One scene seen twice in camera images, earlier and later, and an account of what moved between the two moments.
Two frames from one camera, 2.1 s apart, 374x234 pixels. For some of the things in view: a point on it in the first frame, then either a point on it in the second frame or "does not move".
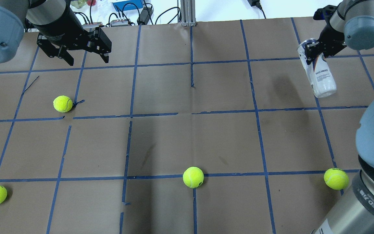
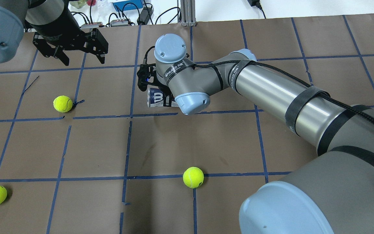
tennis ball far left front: x=62 y=103 does not move
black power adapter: x=144 y=16 does not move
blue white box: x=128 y=5 does not move
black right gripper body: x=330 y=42 → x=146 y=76
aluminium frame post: x=188 y=13 does not move
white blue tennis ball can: x=317 y=71 → x=155 y=97
